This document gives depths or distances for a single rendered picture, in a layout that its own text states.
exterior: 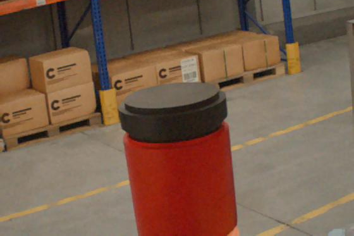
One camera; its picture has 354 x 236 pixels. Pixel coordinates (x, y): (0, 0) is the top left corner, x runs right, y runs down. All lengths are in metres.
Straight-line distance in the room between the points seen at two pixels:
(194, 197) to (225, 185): 0.02
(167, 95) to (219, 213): 0.06
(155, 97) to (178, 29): 10.44
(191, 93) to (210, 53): 9.21
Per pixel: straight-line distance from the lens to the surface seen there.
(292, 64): 10.19
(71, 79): 8.69
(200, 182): 0.35
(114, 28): 10.31
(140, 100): 0.36
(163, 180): 0.35
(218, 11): 11.14
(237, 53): 9.80
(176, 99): 0.35
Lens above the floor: 2.43
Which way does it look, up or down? 15 degrees down
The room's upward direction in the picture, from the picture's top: 7 degrees counter-clockwise
